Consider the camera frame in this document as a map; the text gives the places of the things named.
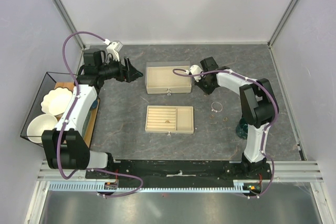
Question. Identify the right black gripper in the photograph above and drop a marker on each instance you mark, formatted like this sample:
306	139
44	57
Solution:
208	91

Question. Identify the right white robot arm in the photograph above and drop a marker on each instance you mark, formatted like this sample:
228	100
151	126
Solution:
258	105

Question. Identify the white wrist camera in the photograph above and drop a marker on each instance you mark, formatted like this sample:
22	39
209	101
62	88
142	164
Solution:
113	47
195	69

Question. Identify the black wire frame box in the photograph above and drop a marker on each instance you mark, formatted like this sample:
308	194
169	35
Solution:
47	84

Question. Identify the beige open jewelry box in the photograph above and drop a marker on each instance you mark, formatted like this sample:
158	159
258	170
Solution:
160	79

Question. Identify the dark green mug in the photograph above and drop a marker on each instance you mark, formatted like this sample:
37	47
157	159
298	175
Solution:
242	129

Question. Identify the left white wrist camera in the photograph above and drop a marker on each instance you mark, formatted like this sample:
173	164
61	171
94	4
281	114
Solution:
113	47

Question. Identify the beige ring slot tray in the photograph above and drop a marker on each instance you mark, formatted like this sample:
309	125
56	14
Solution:
169	119

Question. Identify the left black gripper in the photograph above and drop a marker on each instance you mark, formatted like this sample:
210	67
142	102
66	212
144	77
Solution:
132	74

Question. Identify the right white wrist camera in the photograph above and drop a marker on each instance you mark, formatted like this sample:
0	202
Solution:
195	69

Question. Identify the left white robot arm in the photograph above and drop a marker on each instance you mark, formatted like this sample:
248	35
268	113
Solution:
64	145

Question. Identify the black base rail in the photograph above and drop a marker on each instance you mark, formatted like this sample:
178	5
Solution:
219	172

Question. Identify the white round bowl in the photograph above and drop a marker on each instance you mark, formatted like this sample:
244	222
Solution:
38	125

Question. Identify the wooden board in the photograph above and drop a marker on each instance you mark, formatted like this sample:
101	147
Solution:
91	117

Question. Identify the white scalloped bowl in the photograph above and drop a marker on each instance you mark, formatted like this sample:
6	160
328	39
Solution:
56	101

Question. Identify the blue mug behind arm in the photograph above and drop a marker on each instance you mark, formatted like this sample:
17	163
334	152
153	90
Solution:
94	105

